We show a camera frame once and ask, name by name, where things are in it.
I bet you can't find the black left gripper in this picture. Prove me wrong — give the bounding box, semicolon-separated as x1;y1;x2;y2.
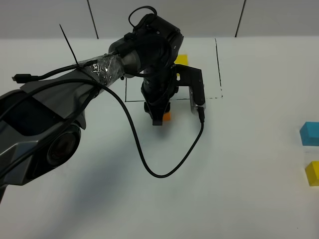
141;66;177;126

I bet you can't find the orange cube block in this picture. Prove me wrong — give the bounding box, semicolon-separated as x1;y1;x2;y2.
162;112;171;121

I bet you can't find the blue cube block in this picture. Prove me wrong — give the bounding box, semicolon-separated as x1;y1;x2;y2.
300;121;319;146

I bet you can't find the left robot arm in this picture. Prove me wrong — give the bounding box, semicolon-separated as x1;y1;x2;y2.
0;13;183;192

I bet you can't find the template yellow cube block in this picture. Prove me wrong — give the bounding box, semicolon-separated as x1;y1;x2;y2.
174;54;188;66

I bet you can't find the black zip tie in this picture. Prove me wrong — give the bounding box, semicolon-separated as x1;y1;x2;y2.
59;24;80;69

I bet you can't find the black left camera cable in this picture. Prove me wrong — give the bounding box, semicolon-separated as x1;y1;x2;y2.
0;74;206;179

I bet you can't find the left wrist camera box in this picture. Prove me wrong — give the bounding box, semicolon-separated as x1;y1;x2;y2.
175;64;205;122

